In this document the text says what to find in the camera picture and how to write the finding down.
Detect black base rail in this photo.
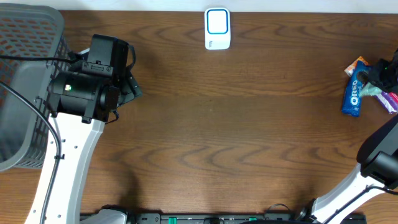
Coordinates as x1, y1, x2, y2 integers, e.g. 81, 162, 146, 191
79, 212, 368, 224

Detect white barcode scanner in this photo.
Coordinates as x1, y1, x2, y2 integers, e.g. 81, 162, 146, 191
204, 7, 231, 50

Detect orange Kleenex tissue pack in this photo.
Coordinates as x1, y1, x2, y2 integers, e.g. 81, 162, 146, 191
344, 56, 369, 77

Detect blue snack wrapper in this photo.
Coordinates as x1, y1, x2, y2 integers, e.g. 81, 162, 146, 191
341, 61, 371, 117

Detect grey plastic mesh basket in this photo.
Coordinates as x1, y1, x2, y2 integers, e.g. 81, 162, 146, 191
1, 3, 70, 170

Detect purple Carefree pad pack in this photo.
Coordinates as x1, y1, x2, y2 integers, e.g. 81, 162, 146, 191
375, 91, 398, 114

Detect mint green wipes pack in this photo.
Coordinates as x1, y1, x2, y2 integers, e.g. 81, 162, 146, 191
359, 82, 382, 98

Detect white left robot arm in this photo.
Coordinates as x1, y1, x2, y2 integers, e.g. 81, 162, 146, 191
26, 34, 142, 223

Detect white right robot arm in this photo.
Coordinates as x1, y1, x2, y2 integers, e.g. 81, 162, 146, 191
295, 55, 397, 223

